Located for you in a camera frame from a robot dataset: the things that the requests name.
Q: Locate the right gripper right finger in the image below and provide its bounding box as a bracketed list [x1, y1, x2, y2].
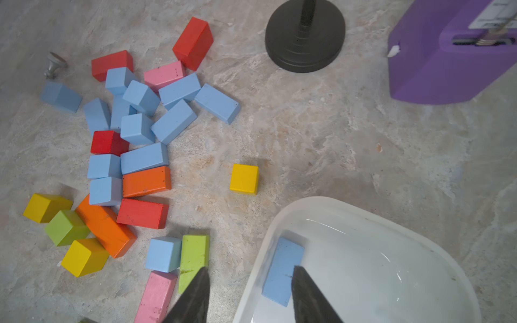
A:
[292, 266, 343, 323]

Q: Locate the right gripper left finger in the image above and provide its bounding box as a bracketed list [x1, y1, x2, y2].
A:
[162, 267, 210, 323]

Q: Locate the blue cube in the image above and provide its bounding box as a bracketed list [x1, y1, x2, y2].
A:
[89, 177, 123, 206]
[145, 237, 182, 273]

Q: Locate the blue block isolated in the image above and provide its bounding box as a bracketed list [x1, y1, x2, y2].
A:
[40, 82, 82, 113]

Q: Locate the pink block lower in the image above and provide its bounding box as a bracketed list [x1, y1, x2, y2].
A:
[134, 271, 178, 323]

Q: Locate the green block by pink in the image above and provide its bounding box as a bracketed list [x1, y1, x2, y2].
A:
[178, 235, 210, 294]

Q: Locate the white plastic tray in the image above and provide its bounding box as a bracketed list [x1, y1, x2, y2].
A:
[234, 196, 482, 322]

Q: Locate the orange block long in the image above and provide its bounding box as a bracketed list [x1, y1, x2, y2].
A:
[75, 195, 137, 258]

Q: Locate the red block lower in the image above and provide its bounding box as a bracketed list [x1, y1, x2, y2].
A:
[117, 198, 169, 230]

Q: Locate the yellow cube lower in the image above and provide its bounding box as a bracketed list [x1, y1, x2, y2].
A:
[61, 238, 110, 277]

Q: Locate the orange block short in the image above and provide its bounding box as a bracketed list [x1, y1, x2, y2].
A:
[123, 166, 172, 198]

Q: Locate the yellow cube near tray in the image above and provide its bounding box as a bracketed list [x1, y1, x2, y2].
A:
[230, 164, 260, 195]

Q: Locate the blue cube beside orange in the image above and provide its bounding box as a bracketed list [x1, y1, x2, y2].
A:
[89, 177, 123, 206]

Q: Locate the green cube small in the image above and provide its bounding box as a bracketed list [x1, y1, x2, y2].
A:
[44, 210, 90, 246]

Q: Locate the blue block above orange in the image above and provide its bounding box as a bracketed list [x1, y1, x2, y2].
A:
[120, 143, 169, 175]

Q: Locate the yellow cube left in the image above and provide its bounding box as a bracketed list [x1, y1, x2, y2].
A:
[23, 193, 74, 223]

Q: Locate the red cube in pile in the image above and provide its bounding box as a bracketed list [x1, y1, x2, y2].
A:
[90, 131, 129, 156]

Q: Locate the blue block pile centre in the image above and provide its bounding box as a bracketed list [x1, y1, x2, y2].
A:
[151, 100, 197, 145]

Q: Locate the blue block pile left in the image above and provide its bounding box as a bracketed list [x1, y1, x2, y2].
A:
[83, 98, 111, 136]

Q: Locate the blue block pile top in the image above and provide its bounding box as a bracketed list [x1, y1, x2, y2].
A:
[159, 73, 201, 110]

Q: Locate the pink block in pile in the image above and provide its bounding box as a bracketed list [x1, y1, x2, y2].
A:
[144, 61, 186, 93]

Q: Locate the red block far upright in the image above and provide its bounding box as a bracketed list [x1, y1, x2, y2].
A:
[172, 17, 214, 71]

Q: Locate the red block far left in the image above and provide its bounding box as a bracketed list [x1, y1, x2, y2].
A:
[91, 51, 134, 82]

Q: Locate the black microphone stand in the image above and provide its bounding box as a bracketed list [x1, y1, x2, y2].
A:
[265, 0, 345, 73]

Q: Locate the purple metronome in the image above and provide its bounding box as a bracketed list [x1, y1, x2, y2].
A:
[388, 1, 516, 105]

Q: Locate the small metal knob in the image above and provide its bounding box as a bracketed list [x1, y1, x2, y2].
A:
[44, 52, 68, 79]

